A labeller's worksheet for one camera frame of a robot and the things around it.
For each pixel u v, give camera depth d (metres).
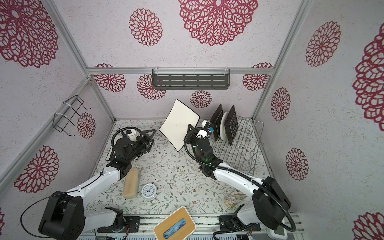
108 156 0.97
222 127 0.95
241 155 0.97
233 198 0.80
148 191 0.81
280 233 0.67
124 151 0.62
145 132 0.72
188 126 0.74
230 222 0.73
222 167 0.55
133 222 0.74
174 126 0.80
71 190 0.45
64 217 0.41
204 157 0.58
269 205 0.42
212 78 0.94
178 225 0.70
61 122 0.73
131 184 0.83
